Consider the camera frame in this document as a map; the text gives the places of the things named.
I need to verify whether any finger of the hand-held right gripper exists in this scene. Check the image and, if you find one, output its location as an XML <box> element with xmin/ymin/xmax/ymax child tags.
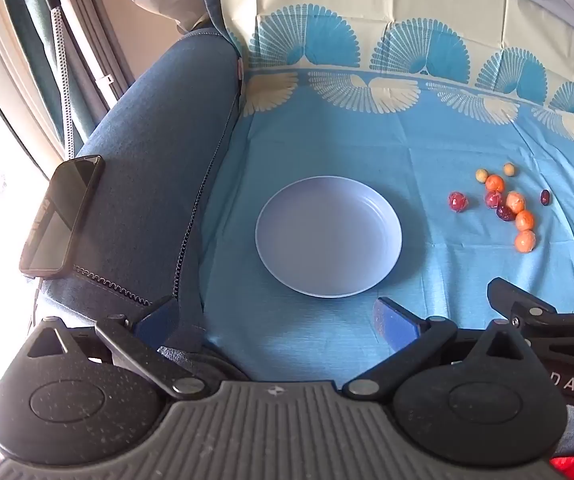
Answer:
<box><xmin>487</xmin><ymin>277</ymin><xmax>558</xmax><ymax>322</ymax></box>

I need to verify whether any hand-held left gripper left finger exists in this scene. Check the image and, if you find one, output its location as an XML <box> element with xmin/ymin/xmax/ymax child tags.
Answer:
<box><xmin>27</xmin><ymin>296</ymin><xmax>208</xmax><ymax>402</ymax></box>

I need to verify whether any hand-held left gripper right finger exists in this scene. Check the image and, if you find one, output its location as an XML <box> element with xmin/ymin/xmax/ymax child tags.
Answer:
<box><xmin>342</xmin><ymin>297</ymin><xmax>528</xmax><ymax>402</ymax></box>

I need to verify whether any lilac round plate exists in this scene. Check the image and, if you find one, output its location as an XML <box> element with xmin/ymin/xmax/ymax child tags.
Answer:
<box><xmin>255</xmin><ymin>175</ymin><xmax>403</xmax><ymax>299</ymax></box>

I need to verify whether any black smartphone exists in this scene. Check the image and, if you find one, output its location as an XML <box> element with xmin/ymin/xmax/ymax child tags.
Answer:
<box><xmin>19</xmin><ymin>155</ymin><xmax>105</xmax><ymax>281</ymax></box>

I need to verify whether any blue denim sofa armrest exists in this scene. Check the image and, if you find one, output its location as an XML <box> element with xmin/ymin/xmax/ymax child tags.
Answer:
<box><xmin>31</xmin><ymin>27</ymin><xmax>248</xmax><ymax>382</ymax></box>

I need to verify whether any blue fan-print cloth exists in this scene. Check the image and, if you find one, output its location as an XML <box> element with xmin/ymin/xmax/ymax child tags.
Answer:
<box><xmin>198</xmin><ymin>0</ymin><xmax>574</xmax><ymax>390</ymax></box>

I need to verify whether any grey curtain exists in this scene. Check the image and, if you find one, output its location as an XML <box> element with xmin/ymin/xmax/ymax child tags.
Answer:
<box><xmin>49</xmin><ymin>0</ymin><xmax>136</xmax><ymax>111</ymax></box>

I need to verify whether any teal curtain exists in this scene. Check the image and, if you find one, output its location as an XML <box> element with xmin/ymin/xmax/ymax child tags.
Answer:
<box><xmin>3</xmin><ymin>0</ymin><xmax>90</xmax><ymax>161</ymax></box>

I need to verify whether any white window frame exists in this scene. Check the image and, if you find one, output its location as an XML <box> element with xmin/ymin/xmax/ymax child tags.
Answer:
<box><xmin>0</xmin><ymin>0</ymin><xmax>65</xmax><ymax>181</ymax></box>

